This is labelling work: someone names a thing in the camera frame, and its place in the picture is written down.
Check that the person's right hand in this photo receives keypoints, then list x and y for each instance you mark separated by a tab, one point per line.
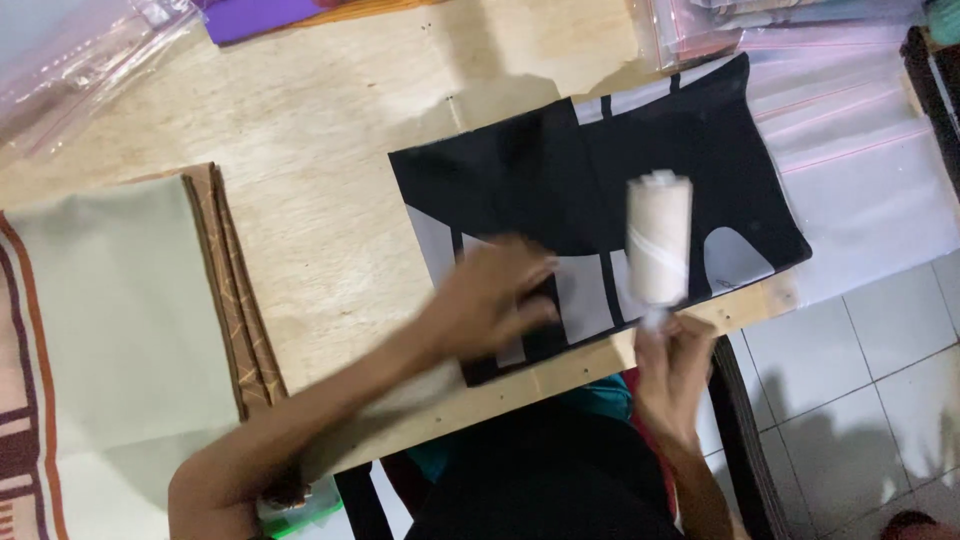
671	371

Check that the person's left hand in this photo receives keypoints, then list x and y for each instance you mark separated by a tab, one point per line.
487	300

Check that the person's right fingers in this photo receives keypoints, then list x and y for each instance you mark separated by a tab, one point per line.
675	334

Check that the person's left fingers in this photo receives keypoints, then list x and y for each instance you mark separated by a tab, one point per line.
536	289

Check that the white lint roller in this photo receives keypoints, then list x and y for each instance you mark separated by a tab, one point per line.
658	240

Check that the black and white cloth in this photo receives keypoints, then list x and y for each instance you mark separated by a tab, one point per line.
600	210

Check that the person's black clothing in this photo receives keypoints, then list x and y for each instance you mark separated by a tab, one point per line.
540	472

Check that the stack of clear zip bags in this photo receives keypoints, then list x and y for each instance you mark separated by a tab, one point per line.
847	165

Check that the brown patterned folded cloth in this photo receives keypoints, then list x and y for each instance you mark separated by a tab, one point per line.
236	292

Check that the pile of packed cloth bags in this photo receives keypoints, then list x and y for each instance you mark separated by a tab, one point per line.
750	26

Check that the green plastic item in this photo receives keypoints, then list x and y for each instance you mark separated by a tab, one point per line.
304	510

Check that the purple folded cloth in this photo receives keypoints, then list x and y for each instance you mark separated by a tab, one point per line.
259	16

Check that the pale green folded cloth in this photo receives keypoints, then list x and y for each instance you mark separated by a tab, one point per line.
112	337

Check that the clear plastic bags heap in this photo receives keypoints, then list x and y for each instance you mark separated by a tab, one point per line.
82	60

